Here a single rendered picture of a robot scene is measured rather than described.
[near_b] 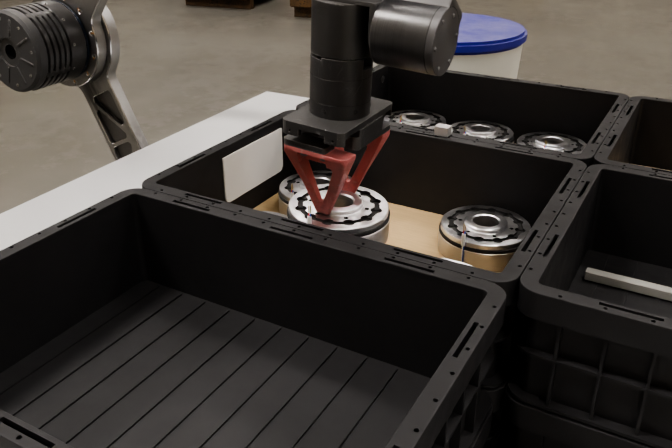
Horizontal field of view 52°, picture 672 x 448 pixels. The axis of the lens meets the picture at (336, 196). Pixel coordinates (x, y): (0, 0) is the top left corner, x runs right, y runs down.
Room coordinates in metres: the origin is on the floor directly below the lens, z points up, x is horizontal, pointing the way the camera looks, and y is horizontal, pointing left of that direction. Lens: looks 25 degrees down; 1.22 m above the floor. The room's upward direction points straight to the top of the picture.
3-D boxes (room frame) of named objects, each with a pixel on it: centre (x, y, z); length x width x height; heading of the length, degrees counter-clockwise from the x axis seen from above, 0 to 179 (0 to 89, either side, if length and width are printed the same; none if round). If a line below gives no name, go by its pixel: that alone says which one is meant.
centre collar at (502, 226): (0.70, -0.17, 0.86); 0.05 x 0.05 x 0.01
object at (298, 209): (0.63, 0.00, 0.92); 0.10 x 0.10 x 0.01
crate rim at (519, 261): (0.69, -0.04, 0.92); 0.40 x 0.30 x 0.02; 61
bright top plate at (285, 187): (0.81, 0.02, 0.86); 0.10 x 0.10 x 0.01
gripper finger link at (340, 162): (0.62, 0.00, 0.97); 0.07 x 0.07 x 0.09; 60
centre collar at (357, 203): (0.63, 0.00, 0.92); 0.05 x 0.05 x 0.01
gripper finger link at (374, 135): (0.64, -0.01, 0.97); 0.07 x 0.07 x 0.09; 60
